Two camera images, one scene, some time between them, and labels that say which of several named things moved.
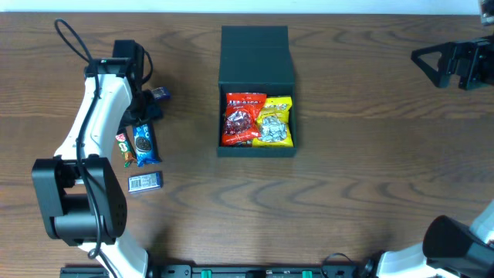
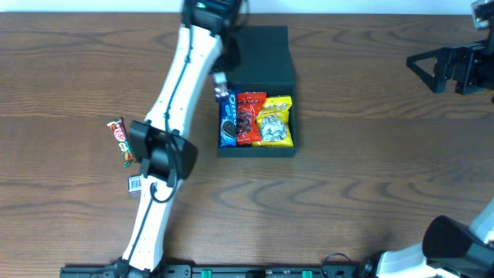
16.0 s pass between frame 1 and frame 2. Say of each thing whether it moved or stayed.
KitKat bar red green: stayed
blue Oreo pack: moved
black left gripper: moved
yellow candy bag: stayed
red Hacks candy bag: stayed
